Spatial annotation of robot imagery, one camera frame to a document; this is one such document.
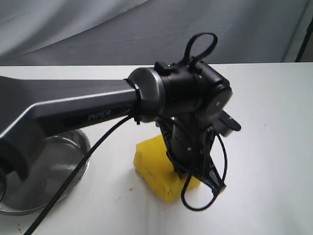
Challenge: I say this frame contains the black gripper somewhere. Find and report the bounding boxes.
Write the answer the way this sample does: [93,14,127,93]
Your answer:
[160,114,226,193]

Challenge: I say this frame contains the yellow sponge block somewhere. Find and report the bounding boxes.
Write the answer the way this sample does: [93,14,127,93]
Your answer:
[134,135,186,203]

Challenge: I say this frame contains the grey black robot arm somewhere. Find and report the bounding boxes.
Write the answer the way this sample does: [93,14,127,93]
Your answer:
[0,34,232,194]

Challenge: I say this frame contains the round steel dish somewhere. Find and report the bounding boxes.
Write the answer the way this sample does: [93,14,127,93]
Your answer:
[0,130,91,216]

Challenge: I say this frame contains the black stand pole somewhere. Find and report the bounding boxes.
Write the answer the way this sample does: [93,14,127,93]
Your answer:
[295,21,313,63]

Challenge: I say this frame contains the grey backdrop cloth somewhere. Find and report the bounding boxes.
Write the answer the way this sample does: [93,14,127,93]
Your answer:
[0,0,313,66]

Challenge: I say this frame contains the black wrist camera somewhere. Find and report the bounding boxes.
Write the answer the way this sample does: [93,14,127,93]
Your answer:
[213,111,242,137]

